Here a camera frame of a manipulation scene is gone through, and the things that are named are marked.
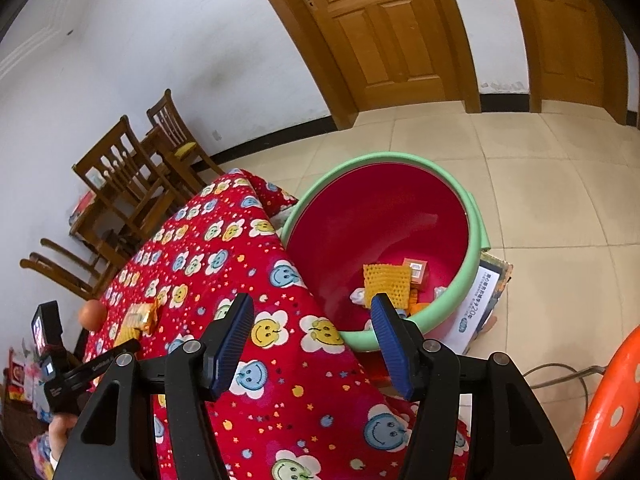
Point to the orange plastic stool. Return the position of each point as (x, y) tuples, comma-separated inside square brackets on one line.
[(600, 410)]

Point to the white green small toy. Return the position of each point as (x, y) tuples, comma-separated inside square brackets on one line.
[(359, 295)]

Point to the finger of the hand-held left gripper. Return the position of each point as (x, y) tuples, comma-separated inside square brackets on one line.
[(127, 346)]

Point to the red packet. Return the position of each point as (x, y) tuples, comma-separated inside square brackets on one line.
[(80, 207)]

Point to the brown egg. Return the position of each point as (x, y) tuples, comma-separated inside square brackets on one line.
[(91, 315)]

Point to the red basin with green rim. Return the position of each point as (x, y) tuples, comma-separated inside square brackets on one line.
[(380, 210)]

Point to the yellow foam net sleeve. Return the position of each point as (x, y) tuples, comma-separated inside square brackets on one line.
[(387, 280), (126, 334)]

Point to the wooden panel door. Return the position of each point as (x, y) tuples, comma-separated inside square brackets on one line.
[(565, 35), (380, 35)]

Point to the person's left hand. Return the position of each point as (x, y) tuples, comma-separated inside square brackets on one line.
[(62, 435)]

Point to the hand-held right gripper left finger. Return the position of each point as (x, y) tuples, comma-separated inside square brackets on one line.
[(232, 340)]

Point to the yellow snack wrapper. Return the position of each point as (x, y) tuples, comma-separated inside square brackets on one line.
[(142, 317)]

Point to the small orange box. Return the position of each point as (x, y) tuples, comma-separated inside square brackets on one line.
[(416, 270)]

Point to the wooden chair with yellow cushion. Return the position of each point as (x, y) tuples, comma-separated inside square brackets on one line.
[(170, 125)]

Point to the wooden slat-back chair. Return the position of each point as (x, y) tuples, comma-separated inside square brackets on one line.
[(60, 270), (115, 160)]

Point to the cardboard box with white label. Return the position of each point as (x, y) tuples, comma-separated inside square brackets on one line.
[(480, 305)]

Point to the pile of coloured bags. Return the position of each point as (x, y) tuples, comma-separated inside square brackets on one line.
[(20, 375)]

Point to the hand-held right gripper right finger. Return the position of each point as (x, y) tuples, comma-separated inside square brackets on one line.
[(392, 345)]

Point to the red smiley printed tablecloth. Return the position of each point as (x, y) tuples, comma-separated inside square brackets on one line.
[(300, 400)]

